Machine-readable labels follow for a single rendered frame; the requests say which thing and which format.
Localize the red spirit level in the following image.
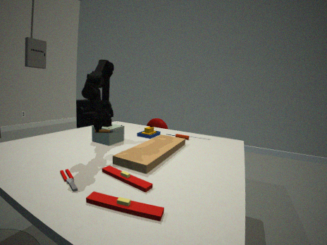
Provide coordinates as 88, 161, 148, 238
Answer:
102, 165, 152, 192
86, 191, 164, 222

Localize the blue shallow tray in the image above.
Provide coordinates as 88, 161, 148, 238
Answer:
137, 131, 161, 139

